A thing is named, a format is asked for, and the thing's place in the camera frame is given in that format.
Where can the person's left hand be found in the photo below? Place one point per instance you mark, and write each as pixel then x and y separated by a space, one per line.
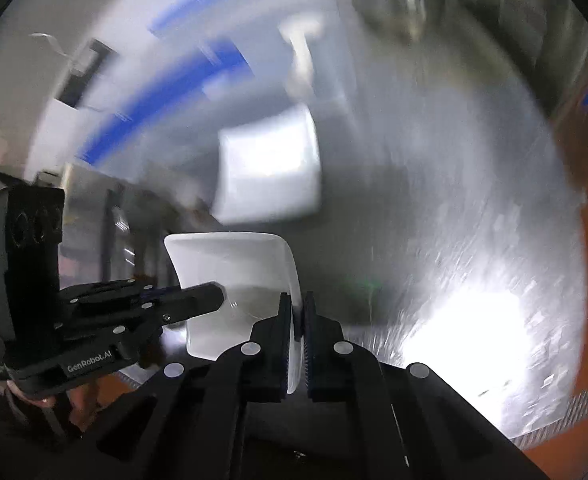
pixel 83 400

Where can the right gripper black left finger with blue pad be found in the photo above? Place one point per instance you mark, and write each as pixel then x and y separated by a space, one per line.
pixel 257 370

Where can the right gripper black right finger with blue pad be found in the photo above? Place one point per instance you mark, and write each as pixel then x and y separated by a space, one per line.
pixel 335 368

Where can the white square ceramic dish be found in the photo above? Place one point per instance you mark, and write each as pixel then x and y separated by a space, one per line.
pixel 254 269

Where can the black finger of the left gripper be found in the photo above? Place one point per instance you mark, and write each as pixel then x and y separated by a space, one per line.
pixel 179 304

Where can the white square plate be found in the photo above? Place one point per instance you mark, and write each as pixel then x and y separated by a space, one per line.
pixel 269 170

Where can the translucent bin with blue lid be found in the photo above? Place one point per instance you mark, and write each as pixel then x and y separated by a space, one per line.
pixel 150 67

